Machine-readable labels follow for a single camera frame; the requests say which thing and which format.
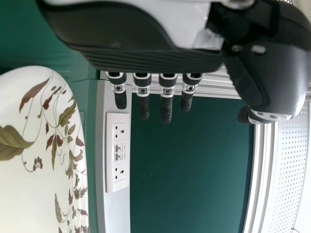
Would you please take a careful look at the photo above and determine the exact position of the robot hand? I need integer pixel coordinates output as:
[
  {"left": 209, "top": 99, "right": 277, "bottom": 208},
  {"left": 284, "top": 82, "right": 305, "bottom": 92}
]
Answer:
[{"left": 36, "top": 0, "right": 309, "bottom": 125}]

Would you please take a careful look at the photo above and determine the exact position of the white plate, brown leaf pattern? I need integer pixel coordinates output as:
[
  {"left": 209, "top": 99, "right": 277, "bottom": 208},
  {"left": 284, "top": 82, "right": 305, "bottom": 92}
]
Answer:
[{"left": 0, "top": 65, "right": 88, "bottom": 233}]

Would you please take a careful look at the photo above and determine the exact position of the white socket strip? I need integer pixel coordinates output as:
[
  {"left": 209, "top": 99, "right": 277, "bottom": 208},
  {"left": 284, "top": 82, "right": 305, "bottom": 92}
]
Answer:
[{"left": 105, "top": 112, "right": 129, "bottom": 193}]

